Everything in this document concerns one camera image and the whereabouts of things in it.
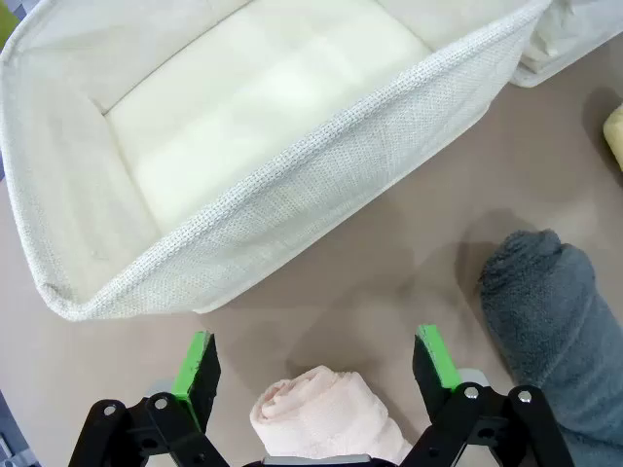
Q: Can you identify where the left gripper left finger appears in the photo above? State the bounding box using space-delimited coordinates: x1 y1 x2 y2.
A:
67 330 230 467

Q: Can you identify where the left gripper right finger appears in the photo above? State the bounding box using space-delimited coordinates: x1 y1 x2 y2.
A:
412 324 575 467

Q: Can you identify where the grey towel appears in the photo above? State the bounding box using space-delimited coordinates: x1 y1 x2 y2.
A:
479 229 623 467

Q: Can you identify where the pale pink towel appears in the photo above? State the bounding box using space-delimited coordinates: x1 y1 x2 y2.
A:
249 365 415 466

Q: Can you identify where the yellow towel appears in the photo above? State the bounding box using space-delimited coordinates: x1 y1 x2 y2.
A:
602 102 623 172

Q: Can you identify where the wide white fabric basket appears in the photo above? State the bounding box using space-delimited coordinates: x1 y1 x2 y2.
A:
0 0 554 323

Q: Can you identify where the white fabric basket with rivets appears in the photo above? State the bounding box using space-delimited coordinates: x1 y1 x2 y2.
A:
510 0 623 89

